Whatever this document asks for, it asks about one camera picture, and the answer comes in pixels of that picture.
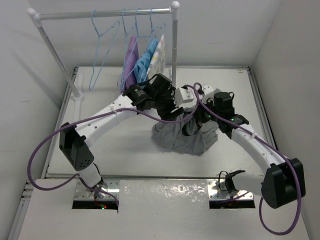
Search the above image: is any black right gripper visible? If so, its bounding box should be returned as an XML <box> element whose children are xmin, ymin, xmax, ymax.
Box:
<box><xmin>192</xmin><ymin>96</ymin><xmax>222</xmax><ymax>124</ymax></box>

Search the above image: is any metal base plate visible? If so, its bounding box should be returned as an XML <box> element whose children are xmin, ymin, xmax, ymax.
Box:
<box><xmin>73</xmin><ymin>181</ymin><xmax>120</xmax><ymax>201</ymax></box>
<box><xmin>207</xmin><ymin>178</ymin><xmax>254</xmax><ymax>201</ymax></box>

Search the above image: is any grey t shirt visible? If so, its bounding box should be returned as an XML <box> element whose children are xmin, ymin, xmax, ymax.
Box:
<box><xmin>151</xmin><ymin>117</ymin><xmax>219</xmax><ymax>156</ymax></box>

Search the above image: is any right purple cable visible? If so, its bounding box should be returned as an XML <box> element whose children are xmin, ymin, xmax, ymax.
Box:
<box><xmin>192</xmin><ymin>82</ymin><xmax>302</xmax><ymax>236</ymax></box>

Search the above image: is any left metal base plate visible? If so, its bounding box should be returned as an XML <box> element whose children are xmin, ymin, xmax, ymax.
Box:
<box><xmin>73</xmin><ymin>181</ymin><xmax>120</xmax><ymax>201</ymax></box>

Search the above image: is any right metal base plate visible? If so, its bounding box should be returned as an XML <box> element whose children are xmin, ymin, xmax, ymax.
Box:
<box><xmin>207</xmin><ymin>178</ymin><xmax>254</xmax><ymax>201</ymax></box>

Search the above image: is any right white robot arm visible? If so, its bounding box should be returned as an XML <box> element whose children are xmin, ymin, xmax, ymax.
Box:
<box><xmin>194</xmin><ymin>88</ymin><xmax>306</xmax><ymax>209</ymax></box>

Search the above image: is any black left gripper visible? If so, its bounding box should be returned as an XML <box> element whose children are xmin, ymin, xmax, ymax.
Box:
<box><xmin>151</xmin><ymin>87</ymin><xmax>183</xmax><ymax>122</ymax></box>

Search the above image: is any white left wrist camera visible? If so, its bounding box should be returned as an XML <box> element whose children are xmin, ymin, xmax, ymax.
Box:
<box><xmin>173</xmin><ymin>87</ymin><xmax>195</xmax><ymax>107</ymax></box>

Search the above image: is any white patterned garment on hanger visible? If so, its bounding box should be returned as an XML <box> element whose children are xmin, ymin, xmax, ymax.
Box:
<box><xmin>147</xmin><ymin>35</ymin><xmax>166</xmax><ymax>79</ymax></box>

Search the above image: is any blue garment on hanger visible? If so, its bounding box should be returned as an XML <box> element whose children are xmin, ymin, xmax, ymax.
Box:
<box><xmin>133</xmin><ymin>38</ymin><xmax>159</xmax><ymax>84</ymax></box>

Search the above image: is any purple cable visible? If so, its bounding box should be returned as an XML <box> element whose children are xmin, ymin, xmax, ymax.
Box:
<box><xmin>26</xmin><ymin>82</ymin><xmax>203</xmax><ymax>208</ymax></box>
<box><xmin>192</xmin><ymin>82</ymin><xmax>302</xmax><ymax>236</ymax></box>

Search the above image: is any white clothes rack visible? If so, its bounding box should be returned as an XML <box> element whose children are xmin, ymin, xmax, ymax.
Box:
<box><xmin>26</xmin><ymin>0</ymin><xmax>181</xmax><ymax>126</ymax></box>

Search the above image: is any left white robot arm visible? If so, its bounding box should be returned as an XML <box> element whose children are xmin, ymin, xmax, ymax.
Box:
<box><xmin>59</xmin><ymin>73</ymin><xmax>192</xmax><ymax>188</ymax></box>

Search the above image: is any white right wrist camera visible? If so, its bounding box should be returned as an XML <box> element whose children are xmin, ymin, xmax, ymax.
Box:
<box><xmin>198</xmin><ymin>84</ymin><xmax>221</xmax><ymax>103</ymax></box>

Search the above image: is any white foam front board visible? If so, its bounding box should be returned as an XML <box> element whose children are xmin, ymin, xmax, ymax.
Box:
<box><xmin>19</xmin><ymin>180</ymin><xmax>296</xmax><ymax>240</ymax></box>

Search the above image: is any purple garment on hanger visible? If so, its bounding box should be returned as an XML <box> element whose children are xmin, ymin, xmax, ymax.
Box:
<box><xmin>119</xmin><ymin>36</ymin><xmax>139</xmax><ymax>93</ymax></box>

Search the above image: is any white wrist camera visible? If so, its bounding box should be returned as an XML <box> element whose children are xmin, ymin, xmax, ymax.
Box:
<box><xmin>198</xmin><ymin>84</ymin><xmax>221</xmax><ymax>103</ymax></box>
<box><xmin>173</xmin><ymin>87</ymin><xmax>195</xmax><ymax>107</ymax></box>

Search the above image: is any empty light blue wire hanger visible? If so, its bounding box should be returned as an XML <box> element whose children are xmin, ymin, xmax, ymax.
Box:
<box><xmin>88</xmin><ymin>10</ymin><xmax>120</xmax><ymax>91</ymax></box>

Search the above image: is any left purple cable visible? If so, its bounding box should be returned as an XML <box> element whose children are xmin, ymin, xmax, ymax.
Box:
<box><xmin>26</xmin><ymin>82</ymin><xmax>203</xmax><ymax>208</ymax></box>

